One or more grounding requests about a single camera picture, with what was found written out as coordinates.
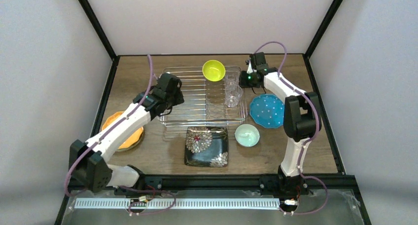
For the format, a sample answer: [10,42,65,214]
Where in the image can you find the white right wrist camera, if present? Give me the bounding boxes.
[245,60,254,74]

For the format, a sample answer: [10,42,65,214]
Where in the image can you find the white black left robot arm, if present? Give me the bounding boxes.
[64,73,184,193]

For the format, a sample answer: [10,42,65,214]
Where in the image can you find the metal wire dish rack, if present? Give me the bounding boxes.
[159,66,248,127]

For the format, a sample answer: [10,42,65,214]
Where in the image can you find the blue polka dot plate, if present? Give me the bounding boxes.
[249,94,284,129]

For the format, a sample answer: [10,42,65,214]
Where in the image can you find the yellow green bowl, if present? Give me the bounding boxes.
[202,60,226,82]

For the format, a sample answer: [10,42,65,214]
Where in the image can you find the white slotted cable duct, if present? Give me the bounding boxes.
[72,198,280,210]

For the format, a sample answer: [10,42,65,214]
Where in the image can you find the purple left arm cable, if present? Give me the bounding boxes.
[64,54,177,217]

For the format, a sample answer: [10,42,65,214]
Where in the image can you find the black aluminium frame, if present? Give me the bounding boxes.
[54,0,373,225]

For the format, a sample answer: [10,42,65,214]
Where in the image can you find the orange polka dot plate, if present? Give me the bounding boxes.
[101,111,144,152]

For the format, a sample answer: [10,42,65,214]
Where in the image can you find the pale green glass bowl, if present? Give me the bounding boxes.
[235,124,260,148]

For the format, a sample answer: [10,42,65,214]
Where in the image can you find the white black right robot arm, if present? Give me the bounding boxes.
[239,52,321,177]

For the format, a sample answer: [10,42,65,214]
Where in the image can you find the black floral square plate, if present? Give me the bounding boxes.
[184,126,229,168]

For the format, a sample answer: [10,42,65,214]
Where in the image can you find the small clear plastic cup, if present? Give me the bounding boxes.
[224,86,243,108]

